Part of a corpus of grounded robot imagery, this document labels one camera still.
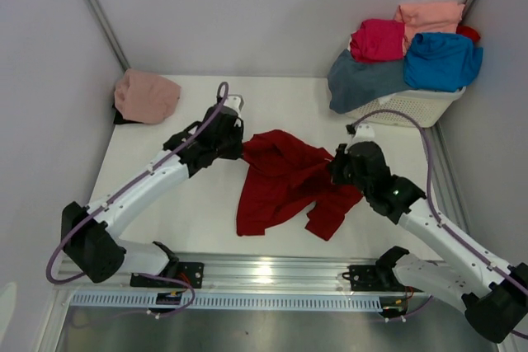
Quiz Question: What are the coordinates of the white garment in basket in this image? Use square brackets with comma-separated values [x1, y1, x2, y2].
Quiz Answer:
[377, 94, 395, 106]

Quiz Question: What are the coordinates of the magenta t-shirt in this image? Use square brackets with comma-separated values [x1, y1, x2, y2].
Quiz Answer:
[350, 19, 405, 63]

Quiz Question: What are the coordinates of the salmon pink t-shirt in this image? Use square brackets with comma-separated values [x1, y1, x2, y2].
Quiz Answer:
[394, 1, 465, 53]

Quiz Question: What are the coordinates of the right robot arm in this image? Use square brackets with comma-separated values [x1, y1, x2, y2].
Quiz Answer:
[328, 141, 527, 344]

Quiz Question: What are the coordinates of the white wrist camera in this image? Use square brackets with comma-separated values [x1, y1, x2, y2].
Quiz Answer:
[346, 122, 375, 145]
[224, 95, 244, 116]

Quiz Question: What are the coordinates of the bright red t-shirt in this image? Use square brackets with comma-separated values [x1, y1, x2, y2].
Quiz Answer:
[456, 25, 481, 44]

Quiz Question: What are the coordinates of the folded pink t-shirt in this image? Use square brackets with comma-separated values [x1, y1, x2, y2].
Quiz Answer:
[114, 68, 181, 124]

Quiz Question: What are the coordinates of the white slotted cable duct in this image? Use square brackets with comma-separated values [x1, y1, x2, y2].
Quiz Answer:
[70, 291, 382, 312]

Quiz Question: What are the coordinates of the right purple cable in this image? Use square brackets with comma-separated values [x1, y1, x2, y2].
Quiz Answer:
[350, 109, 528, 340]

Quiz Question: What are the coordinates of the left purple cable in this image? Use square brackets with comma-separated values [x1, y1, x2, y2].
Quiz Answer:
[45, 82, 230, 320]

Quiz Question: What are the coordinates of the purple cable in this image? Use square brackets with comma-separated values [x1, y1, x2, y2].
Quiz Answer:
[45, 82, 230, 320]
[350, 109, 528, 340]

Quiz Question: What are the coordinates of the dark red t-shirt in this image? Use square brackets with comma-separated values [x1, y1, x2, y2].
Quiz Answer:
[236, 129, 363, 242]

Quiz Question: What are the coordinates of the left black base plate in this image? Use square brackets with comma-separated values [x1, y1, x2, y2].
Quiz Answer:
[130, 261, 205, 289]

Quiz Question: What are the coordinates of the left corner aluminium profile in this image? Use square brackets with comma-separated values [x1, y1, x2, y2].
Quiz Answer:
[83, 0, 130, 72]

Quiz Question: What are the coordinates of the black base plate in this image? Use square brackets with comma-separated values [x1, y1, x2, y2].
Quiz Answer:
[341, 265, 410, 293]
[130, 261, 205, 289]

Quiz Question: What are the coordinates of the white laundry basket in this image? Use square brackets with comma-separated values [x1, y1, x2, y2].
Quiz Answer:
[346, 87, 466, 128]

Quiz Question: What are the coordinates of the slate blue t-shirt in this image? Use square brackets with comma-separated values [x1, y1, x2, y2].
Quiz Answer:
[327, 49, 413, 115]

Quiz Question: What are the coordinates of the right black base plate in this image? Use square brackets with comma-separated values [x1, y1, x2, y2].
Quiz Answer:
[341, 265, 410, 293]

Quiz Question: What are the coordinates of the aluminium mounting rail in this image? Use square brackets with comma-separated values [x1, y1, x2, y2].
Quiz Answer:
[53, 251, 505, 298]

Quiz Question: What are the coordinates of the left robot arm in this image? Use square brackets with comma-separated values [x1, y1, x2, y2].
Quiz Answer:
[61, 96, 243, 287]

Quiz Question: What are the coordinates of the folded black t-shirt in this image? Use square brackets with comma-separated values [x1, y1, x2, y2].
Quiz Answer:
[112, 103, 136, 125]

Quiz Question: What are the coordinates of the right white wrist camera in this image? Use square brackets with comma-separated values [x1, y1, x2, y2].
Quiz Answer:
[346, 122, 375, 145]

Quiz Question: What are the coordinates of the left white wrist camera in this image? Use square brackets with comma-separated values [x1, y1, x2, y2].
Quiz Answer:
[224, 95, 244, 116]

